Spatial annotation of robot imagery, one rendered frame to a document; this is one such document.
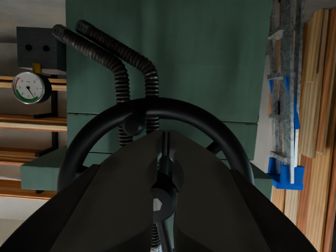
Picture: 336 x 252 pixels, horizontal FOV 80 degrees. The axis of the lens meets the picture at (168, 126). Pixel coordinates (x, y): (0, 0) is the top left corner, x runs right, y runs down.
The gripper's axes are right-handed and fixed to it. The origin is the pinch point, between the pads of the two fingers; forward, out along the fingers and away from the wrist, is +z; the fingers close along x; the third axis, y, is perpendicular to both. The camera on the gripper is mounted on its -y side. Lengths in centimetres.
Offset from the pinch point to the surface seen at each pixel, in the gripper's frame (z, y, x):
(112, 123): 13.4, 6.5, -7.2
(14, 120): 211, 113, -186
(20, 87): 26.9, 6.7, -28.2
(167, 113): 13.9, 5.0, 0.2
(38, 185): 24.8, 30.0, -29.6
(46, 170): 26.1, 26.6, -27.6
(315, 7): 148, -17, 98
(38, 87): 26.9, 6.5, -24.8
